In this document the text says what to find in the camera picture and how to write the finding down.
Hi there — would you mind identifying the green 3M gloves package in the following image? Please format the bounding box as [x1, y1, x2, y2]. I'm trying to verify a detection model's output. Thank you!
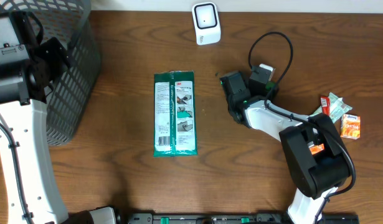
[154, 71, 197, 157]

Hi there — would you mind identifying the red snack bar wrapper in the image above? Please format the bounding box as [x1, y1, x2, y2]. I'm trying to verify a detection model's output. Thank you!
[320, 96, 331, 116]

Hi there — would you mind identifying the orange tissue pack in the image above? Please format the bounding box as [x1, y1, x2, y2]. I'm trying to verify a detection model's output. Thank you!
[309, 144, 324, 155]
[340, 114, 361, 139]

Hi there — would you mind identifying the mint green wipes packet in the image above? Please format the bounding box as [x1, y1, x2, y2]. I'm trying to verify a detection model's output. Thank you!
[311, 93, 352, 123]

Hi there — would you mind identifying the green lid glass jar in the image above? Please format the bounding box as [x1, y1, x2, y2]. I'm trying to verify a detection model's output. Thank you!
[258, 63, 275, 85]

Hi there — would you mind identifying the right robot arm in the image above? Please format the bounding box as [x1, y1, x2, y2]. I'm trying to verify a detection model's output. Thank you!
[220, 64, 359, 223]

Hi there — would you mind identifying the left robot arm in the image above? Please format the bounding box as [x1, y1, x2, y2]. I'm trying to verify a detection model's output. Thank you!
[0, 11, 121, 223]

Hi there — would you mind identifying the white barcode scanner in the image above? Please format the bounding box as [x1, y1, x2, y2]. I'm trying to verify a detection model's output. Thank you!
[191, 2, 221, 45]

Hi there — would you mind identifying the grey plastic mesh basket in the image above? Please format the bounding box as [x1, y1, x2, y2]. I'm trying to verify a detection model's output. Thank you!
[0, 0, 102, 146]

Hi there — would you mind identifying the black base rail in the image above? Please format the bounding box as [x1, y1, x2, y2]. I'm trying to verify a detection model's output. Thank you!
[125, 212, 360, 224]

